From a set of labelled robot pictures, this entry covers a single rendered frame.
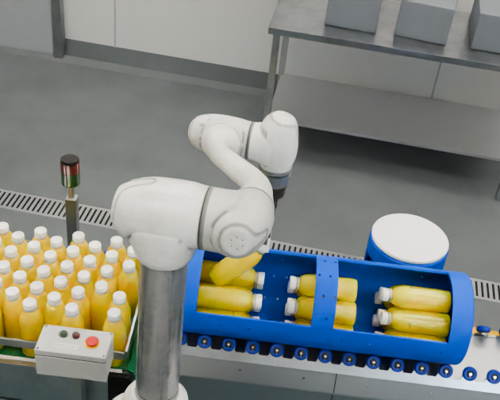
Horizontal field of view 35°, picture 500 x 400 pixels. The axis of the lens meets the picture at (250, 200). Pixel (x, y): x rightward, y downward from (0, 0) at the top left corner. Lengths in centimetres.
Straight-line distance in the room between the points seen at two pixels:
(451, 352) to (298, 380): 48
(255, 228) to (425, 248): 141
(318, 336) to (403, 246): 62
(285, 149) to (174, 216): 60
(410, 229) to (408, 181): 216
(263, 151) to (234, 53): 366
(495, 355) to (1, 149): 335
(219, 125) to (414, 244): 107
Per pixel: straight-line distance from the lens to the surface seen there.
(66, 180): 273
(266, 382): 255
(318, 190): 484
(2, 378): 261
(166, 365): 181
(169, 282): 167
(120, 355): 244
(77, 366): 230
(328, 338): 239
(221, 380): 256
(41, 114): 542
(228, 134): 205
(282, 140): 206
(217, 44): 572
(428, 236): 293
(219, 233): 152
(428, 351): 244
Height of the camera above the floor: 278
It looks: 37 degrees down
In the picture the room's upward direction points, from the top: 7 degrees clockwise
